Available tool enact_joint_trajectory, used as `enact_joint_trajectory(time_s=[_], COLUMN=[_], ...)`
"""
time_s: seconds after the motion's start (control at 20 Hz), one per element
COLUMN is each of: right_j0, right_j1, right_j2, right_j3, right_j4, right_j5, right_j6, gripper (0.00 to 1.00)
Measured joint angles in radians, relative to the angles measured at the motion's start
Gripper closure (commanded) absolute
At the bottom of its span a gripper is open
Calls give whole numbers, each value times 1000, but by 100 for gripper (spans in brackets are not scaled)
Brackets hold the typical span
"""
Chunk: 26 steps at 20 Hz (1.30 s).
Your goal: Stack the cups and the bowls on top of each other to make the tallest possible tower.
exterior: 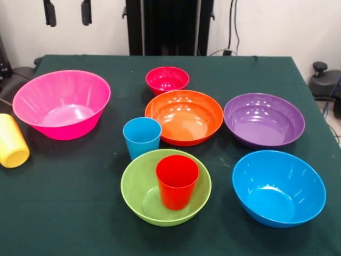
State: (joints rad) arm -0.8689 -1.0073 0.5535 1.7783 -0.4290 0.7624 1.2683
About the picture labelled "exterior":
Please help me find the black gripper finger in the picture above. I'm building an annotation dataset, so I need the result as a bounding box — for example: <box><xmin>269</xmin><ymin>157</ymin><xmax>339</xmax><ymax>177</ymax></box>
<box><xmin>43</xmin><ymin>0</ymin><xmax>58</xmax><ymax>28</ymax></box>
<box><xmin>80</xmin><ymin>0</ymin><xmax>93</xmax><ymax>27</ymax></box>

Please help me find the large magenta bowl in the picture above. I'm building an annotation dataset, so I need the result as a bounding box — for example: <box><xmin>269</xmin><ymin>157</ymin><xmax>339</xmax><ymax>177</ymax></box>
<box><xmin>12</xmin><ymin>69</ymin><xmax>111</xmax><ymax>141</ymax></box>

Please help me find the yellow cup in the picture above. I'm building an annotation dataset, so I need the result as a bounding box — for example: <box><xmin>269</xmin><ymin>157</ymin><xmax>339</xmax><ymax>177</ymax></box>
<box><xmin>0</xmin><ymin>113</ymin><xmax>30</xmax><ymax>169</ymax></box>

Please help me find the blue cup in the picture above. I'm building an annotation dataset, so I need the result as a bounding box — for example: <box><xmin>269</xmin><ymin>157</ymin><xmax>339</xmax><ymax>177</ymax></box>
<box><xmin>122</xmin><ymin>117</ymin><xmax>163</xmax><ymax>161</ymax></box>

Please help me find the orange bowl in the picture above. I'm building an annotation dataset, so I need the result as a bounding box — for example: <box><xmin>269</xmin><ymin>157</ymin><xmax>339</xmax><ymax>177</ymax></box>
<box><xmin>144</xmin><ymin>90</ymin><xmax>224</xmax><ymax>147</ymax></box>

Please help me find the green bowl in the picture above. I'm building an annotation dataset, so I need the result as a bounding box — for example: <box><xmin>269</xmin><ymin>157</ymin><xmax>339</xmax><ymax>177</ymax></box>
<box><xmin>120</xmin><ymin>148</ymin><xmax>213</xmax><ymax>227</ymax></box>

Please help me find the red cup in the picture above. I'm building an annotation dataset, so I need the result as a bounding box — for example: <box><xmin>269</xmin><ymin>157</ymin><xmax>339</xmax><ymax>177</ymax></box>
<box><xmin>156</xmin><ymin>155</ymin><xmax>200</xmax><ymax>211</ymax></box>

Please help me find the purple bowl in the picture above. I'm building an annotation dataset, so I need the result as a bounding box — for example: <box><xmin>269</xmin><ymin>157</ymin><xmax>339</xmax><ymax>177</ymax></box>
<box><xmin>223</xmin><ymin>93</ymin><xmax>305</xmax><ymax>150</ymax></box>

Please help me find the black chair base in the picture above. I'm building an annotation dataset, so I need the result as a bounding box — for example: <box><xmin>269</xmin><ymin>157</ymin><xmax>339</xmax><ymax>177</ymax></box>
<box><xmin>308</xmin><ymin>61</ymin><xmax>341</xmax><ymax>101</ymax></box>
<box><xmin>0</xmin><ymin>34</ymin><xmax>43</xmax><ymax>107</ymax></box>

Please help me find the small pink bowl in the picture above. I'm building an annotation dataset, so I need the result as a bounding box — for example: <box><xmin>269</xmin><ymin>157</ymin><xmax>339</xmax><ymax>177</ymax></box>
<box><xmin>145</xmin><ymin>66</ymin><xmax>190</xmax><ymax>96</ymax></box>

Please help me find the dark green table cloth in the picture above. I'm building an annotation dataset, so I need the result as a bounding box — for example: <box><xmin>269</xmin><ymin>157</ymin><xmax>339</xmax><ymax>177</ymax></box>
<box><xmin>0</xmin><ymin>54</ymin><xmax>341</xmax><ymax>256</ymax></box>

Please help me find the blue bowl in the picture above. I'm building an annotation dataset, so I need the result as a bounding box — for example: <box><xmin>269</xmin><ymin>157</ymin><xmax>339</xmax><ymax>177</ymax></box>
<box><xmin>232</xmin><ymin>150</ymin><xmax>327</xmax><ymax>229</ymax></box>

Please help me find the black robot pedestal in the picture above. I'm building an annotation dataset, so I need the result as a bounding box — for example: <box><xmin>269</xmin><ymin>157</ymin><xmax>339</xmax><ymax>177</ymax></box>
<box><xmin>122</xmin><ymin>0</ymin><xmax>215</xmax><ymax>57</ymax></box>

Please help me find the black wall cable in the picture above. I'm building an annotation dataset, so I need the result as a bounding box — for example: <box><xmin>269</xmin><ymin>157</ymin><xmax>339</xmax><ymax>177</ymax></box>
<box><xmin>228</xmin><ymin>0</ymin><xmax>240</xmax><ymax>55</ymax></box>

